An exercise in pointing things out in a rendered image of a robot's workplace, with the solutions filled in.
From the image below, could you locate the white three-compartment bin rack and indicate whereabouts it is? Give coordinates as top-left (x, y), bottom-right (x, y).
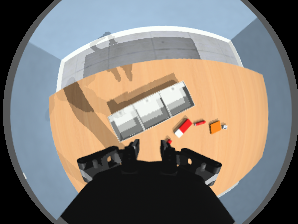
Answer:
top-left (107, 81), bottom-right (195, 142)

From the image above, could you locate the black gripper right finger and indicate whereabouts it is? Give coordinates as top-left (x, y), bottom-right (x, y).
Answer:
top-left (159, 140), bottom-right (222, 187)

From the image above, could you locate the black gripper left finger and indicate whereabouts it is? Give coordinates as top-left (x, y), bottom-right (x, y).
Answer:
top-left (77, 139), bottom-right (140, 183)

